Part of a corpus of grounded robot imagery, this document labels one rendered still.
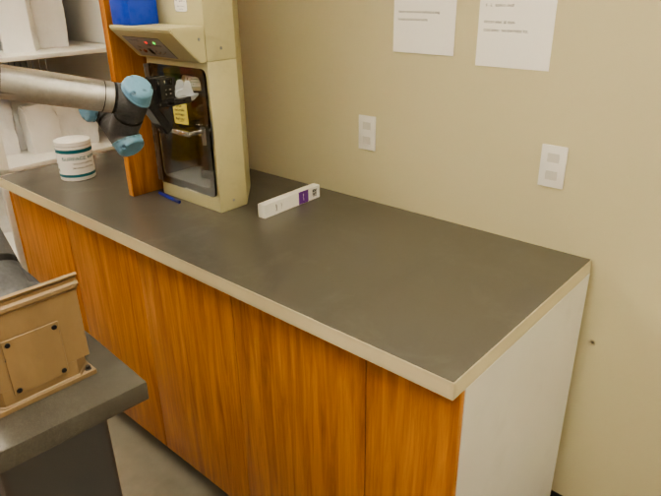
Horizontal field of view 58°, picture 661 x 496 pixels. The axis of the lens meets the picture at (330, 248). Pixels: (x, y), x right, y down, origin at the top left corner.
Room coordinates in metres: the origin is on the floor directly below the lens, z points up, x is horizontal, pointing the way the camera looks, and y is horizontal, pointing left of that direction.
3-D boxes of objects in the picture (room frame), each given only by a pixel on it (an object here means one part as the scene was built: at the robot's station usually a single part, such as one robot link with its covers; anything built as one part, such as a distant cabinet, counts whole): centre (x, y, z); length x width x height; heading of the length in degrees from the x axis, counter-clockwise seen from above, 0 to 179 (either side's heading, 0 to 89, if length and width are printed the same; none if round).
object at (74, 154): (2.26, 0.98, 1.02); 0.13 x 0.13 x 0.15
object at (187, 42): (1.89, 0.51, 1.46); 0.32 x 0.12 x 0.10; 48
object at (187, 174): (1.93, 0.48, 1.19); 0.30 x 0.01 x 0.40; 48
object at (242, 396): (1.87, 0.30, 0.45); 2.05 x 0.67 x 0.90; 48
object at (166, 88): (1.74, 0.49, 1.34); 0.12 x 0.08 x 0.09; 138
